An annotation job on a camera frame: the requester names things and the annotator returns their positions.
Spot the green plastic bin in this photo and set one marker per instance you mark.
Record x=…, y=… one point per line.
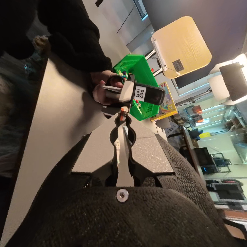
x=142, y=65

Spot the yellow lego set box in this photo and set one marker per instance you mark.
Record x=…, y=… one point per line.
x=167, y=108

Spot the hanging printed paper sheet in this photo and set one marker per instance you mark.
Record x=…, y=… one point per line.
x=172, y=130

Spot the wooden seat chair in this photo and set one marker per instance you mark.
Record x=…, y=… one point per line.
x=183, y=46

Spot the grey cardboard sheet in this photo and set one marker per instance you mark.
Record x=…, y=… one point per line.
x=164, y=122

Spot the orange lego piece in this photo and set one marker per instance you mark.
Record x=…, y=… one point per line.
x=123, y=114

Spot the person's black clothed body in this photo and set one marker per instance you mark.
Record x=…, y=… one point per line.
x=17, y=27

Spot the pile of lego pieces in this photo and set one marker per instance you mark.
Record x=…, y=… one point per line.
x=123, y=74

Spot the person's left hand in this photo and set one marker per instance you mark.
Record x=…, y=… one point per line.
x=98, y=92

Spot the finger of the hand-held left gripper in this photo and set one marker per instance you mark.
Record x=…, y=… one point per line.
x=111, y=112

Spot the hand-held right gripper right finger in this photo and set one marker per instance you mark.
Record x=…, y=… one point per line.
x=150, y=154

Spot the white and tan lego assembly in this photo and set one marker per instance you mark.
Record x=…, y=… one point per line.
x=117, y=152

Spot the dark computer monitor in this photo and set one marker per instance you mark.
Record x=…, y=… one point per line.
x=225, y=190

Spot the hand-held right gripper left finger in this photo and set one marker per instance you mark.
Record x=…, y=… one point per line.
x=92, y=152

